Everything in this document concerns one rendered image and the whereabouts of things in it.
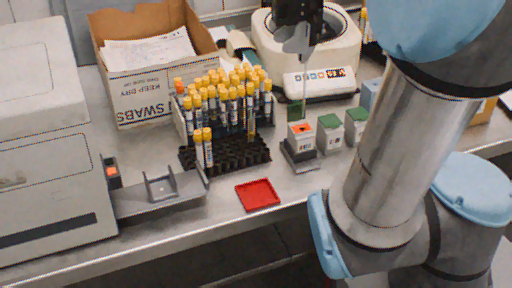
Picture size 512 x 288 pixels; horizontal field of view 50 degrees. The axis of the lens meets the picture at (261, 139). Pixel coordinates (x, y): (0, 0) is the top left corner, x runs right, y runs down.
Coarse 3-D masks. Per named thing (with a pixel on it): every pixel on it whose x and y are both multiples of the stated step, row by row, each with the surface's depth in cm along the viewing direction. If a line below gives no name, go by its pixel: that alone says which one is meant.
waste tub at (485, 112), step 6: (486, 102) 118; (492, 102) 118; (480, 108) 118; (486, 108) 119; (492, 108) 120; (480, 114) 120; (486, 114) 120; (492, 114) 121; (474, 120) 120; (480, 120) 121; (486, 120) 122; (468, 126) 121
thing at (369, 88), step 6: (378, 78) 118; (366, 84) 116; (372, 84) 116; (378, 84) 116; (366, 90) 116; (372, 90) 114; (360, 96) 119; (366, 96) 117; (372, 96) 115; (360, 102) 120; (366, 102) 117; (372, 102) 116; (366, 108) 118
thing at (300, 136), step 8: (304, 120) 110; (288, 128) 110; (296, 128) 108; (304, 128) 109; (288, 136) 111; (296, 136) 108; (304, 136) 108; (312, 136) 108; (296, 144) 108; (304, 144) 108; (312, 144) 109; (296, 152) 109
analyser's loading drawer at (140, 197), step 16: (144, 176) 99; (160, 176) 102; (176, 176) 103; (192, 176) 103; (112, 192) 100; (128, 192) 100; (144, 192) 100; (160, 192) 100; (176, 192) 98; (192, 192) 100; (208, 192) 101; (128, 208) 97; (144, 208) 97
